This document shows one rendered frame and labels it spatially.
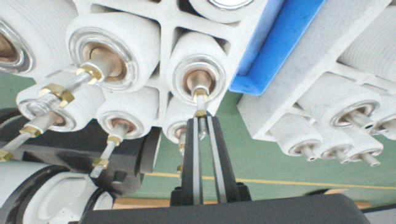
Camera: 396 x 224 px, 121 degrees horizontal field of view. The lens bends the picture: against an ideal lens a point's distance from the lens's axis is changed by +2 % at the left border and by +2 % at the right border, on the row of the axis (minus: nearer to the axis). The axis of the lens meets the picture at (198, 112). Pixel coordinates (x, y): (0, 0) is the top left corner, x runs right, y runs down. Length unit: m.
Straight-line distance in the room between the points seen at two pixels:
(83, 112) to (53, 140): 0.37
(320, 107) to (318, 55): 0.11
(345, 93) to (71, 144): 0.77
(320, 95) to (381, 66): 0.08
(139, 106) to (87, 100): 0.11
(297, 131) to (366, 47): 0.19
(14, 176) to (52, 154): 0.19
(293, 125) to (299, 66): 0.14
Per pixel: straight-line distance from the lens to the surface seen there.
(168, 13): 0.22
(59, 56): 0.25
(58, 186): 0.46
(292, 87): 0.36
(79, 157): 0.61
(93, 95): 0.32
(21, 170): 0.48
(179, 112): 0.22
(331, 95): 0.35
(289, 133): 0.38
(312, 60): 0.35
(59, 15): 0.27
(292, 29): 0.39
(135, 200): 2.01
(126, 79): 0.19
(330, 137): 0.48
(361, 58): 0.36
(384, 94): 0.47
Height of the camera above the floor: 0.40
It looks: 48 degrees down
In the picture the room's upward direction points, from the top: 177 degrees clockwise
